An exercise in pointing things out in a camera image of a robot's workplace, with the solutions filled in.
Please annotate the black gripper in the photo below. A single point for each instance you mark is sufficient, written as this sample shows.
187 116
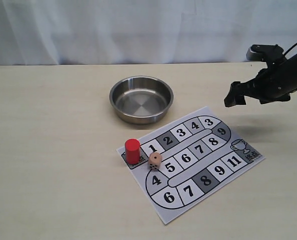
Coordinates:
273 85

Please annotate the wooden die black pips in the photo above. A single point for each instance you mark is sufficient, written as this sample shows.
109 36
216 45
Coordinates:
154 160

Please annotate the red cylinder game piece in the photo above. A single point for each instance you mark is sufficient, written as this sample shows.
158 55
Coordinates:
132 151

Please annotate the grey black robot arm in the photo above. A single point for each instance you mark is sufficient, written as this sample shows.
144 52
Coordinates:
275 83

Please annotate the printed paper game board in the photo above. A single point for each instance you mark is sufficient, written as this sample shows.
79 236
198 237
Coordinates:
200 155

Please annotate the stainless steel round bowl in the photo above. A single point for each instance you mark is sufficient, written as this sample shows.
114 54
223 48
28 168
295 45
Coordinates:
141 99

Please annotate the white curtain backdrop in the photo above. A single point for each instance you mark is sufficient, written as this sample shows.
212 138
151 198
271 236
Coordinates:
96 32

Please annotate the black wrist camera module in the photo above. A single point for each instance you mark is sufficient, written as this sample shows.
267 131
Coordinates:
270 54

